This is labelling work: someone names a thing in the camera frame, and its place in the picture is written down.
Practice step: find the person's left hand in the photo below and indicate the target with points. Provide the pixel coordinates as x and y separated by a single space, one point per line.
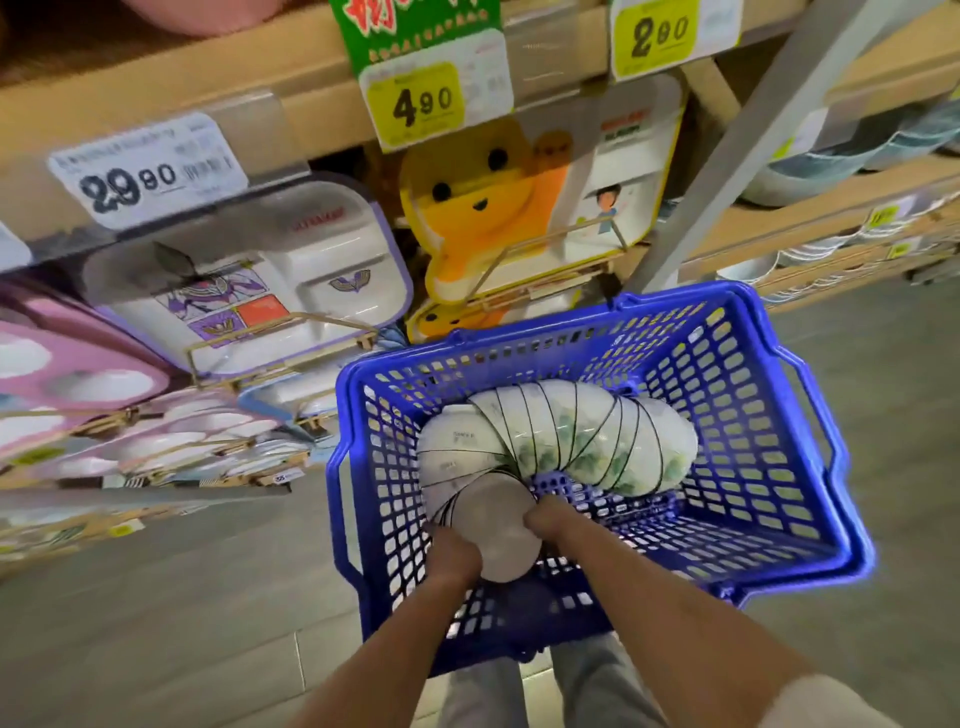
454 562

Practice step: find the person's right hand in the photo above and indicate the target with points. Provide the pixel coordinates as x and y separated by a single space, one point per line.
551 521

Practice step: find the white black-rimmed floral bowl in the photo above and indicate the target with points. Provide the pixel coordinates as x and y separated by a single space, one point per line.
491 525

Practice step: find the nested row of floral bowls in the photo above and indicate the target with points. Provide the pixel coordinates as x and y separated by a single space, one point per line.
570 427

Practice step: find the blue shopping basket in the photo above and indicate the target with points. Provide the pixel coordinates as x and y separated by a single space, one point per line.
750 465

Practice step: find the person's right forearm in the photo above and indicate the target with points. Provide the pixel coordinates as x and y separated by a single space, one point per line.
675 622

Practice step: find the person's left forearm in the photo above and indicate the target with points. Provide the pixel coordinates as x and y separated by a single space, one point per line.
382 660

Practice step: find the person's grey trousers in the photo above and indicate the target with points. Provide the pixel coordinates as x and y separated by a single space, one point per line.
480 697

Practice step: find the blue divided kids plate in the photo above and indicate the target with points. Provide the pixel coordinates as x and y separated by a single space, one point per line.
300 394

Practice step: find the pink divided kids plate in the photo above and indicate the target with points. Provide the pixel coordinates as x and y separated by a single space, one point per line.
165 442
60 367

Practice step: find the white divided kids plate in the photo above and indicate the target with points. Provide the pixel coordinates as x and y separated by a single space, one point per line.
300 255

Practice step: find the green sign price tag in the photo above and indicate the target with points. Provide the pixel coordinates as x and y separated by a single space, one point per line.
652 34
416 105

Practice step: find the yellow price tag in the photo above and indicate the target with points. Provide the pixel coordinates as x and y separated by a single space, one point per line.
799 139

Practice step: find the white price tag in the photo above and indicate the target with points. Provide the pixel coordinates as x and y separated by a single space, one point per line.
11 247
142 172

